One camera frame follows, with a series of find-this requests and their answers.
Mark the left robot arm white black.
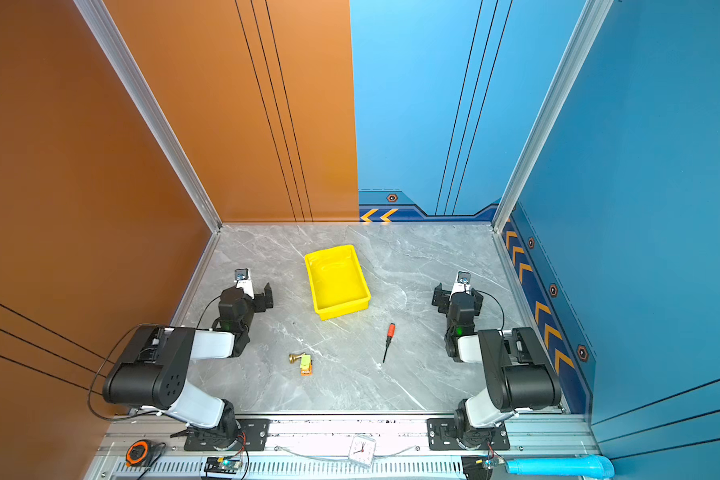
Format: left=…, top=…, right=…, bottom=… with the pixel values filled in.
left=102, top=280, right=274, bottom=451

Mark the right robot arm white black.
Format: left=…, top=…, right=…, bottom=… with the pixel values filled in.
left=432, top=282, right=563, bottom=450

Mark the red black screwdriver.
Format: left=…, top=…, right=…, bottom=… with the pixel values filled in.
left=382, top=323, right=396, bottom=363

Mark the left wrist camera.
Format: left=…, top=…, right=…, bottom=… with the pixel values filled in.
left=234, top=268, right=250, bottom=284

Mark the orange green small block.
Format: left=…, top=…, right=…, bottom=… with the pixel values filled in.
left=299, top=354, right=313, bottom=376

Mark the orange black tape measure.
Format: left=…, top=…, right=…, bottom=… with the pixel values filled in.
left=125, top=439, right=155, bottom=468

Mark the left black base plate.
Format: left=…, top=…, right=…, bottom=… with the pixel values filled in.
left=184, top=418, right=271, bottom=452

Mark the aluminium rail frame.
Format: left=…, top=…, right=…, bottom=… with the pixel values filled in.
left=85, top=410, right=599, bottom=479

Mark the white small clock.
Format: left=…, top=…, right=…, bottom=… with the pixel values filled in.
left=347, top=435, right=377, bottom=468

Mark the small brass fitting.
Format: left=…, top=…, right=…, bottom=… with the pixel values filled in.
left=288, top=353, right=306, bottom=364

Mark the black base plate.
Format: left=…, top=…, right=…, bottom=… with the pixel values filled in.
left=426, top=417, right=511, bottom=451
left=184, top=418, right=271, bottom=452

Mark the cyan plastic pipe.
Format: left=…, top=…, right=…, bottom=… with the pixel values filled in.
left=505, top=455, right=615, bottom=479

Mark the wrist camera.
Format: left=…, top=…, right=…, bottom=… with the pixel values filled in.
left=234, top=268, right=250, bottom=284
left=456, top=271, right=471, bottom=285

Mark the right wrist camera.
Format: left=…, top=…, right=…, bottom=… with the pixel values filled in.
left=456, top=271, right=471, bottom=285

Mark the green circuit board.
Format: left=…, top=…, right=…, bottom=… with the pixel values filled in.
left=202, top=456, right=245, bottom=479

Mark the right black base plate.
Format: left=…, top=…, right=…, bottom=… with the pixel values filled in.
left=426, top=417, right=511, bottom=451

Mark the yellow plastic bin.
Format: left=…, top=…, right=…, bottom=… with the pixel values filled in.
left=304, top=245, right=372, bottom=321

